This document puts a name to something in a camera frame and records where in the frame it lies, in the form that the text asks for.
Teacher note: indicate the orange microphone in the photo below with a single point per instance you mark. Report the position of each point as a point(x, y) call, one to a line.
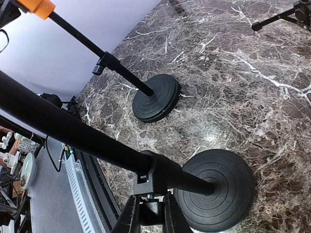
point(41, 8)

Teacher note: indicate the black round-base stand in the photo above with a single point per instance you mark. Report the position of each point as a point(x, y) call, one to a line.
point(214, 189)
point(155, 98)

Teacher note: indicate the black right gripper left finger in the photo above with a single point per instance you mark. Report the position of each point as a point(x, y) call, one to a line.
point(129, 220)

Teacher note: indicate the black tripod microphone stand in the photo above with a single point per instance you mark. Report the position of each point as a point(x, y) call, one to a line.
point(299, 14)

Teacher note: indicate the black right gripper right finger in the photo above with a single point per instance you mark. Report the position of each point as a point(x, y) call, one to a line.
point(174, 220)

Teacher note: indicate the white slotted cable duct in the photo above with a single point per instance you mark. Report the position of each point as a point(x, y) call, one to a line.
point(85, 206)

